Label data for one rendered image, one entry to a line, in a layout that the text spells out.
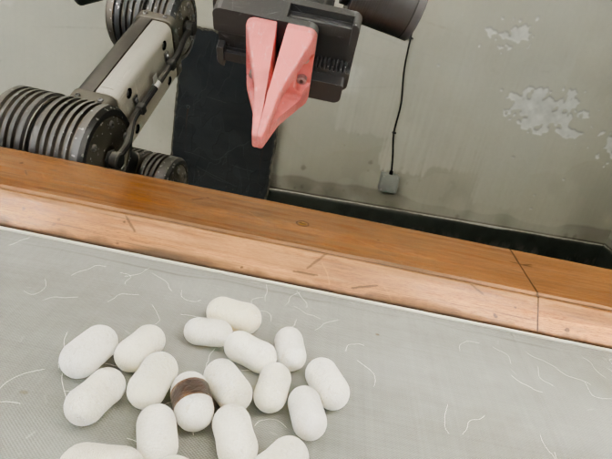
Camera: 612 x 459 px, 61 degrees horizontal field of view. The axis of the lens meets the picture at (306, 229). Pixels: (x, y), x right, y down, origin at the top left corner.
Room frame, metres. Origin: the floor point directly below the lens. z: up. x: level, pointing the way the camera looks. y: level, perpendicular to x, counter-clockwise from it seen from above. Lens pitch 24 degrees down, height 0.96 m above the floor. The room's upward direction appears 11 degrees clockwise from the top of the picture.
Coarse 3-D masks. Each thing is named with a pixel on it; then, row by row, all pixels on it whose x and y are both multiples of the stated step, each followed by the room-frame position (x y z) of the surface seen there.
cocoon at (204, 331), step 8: (192, 320) 0.28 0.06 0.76; (200, 320) 0.28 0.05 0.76; (208, 320) 0.28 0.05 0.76; (216, 320) 0.28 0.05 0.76; (184, 328) 0.27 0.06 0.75; (192, 328) 0.27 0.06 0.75; (200, 328) 0.27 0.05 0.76; (208, 328) 0.27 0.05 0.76; (216, 328) 0.27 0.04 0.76; (224, 328) 0.28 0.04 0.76; (192, 336) 0.27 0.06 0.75; (200, 336) 0.27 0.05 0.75; (208, 336) 0.27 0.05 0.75; (216, 336) 0.27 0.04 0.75; (224, 336) 0.27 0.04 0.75; (200, 344) 0.27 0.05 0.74; (208, 344) 0.27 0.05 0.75; (216, 344) 0.27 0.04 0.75
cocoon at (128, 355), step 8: (144, 328) 0.25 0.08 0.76; (152, 328) 0.26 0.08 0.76; (128, 336) 0.25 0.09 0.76; (136, 336) 0.25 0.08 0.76; (144, 336) 0.25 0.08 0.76; (152, 336) 0.25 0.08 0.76; (160, 336) 0.25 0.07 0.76; (120, 344) 0.24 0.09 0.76; (128, 344) 0.24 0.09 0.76; (136, 344) 0.24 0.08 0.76; (144, 344) 0.24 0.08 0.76; (152, 344) 0.25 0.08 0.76; (160, 344) 0.25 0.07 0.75; (120, 352) 0.23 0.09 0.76; (128, 352) 0.23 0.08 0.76; (136, 352) 0.23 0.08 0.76; (144, 352) 0.24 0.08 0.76; (152, 352) 0.24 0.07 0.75; (120, 360) 0.23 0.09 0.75; (128, 360) 0.23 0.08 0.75; (136, 360) 0.23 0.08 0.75; (120, 368) 0.23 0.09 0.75; (128, 368) 0.23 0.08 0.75; (136, 368) 0.23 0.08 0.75
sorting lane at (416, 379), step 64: (0, 256) 0.33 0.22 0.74; (64, 256) 0.35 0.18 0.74; (128, 256) 0.37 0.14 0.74; (0, 320) 0.26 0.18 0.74; (64, 320) 0.27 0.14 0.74; (128, 320) 0.28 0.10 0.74; (320, 320) 0.33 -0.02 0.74; (384, 320) 0.35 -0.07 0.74; (448, 320) 0.37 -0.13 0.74; (0, 384) 0.21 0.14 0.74; (64, 384) 0.22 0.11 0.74; (384, 384) 0.27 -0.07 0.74; (448, 384) 0.28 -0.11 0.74; (512, 384) 0.30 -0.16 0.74; (576, 384) 0.31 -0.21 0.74; (0, 448) 0.17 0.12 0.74; (64, 448) 0.18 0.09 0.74; (192, 448) 0.19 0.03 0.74; (320, 448) 0.21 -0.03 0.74; (384, 448) 0.22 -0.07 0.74; (448, 448) 0.23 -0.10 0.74; (512, 448) 0.24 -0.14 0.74; (576, 448) 0.25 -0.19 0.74
